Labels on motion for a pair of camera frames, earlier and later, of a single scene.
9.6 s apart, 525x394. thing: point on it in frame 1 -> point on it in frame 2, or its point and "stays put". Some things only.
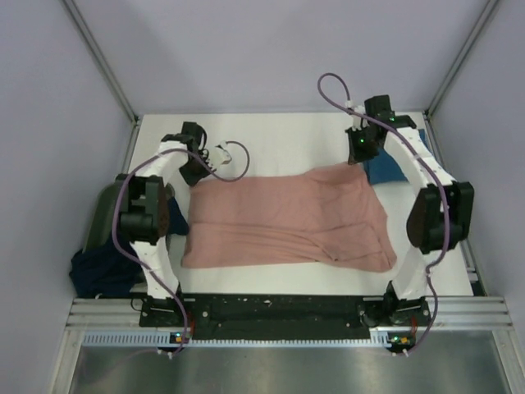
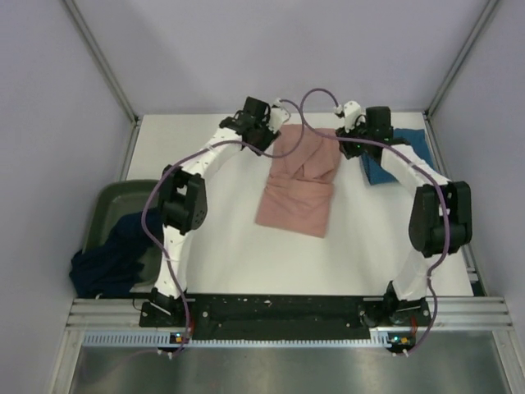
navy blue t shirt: x=101 y=270 stays put
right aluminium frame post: x=488 y=10 stays put
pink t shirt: x=319 y=217 -> x=297 y=195
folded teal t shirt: x=381 y=169 stays put
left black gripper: x=194 y=180 -> x=269 y=139
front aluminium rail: x=125 y=314 stays put
